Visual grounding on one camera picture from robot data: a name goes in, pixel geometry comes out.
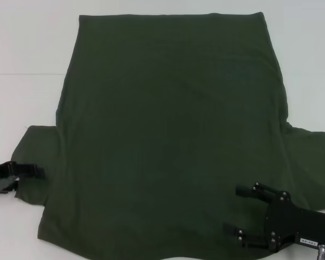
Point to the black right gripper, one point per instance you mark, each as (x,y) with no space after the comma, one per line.
(287,216)

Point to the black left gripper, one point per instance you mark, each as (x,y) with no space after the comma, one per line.
(0,170)

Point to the dark green shirt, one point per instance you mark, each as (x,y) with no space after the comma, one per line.
(165,122)

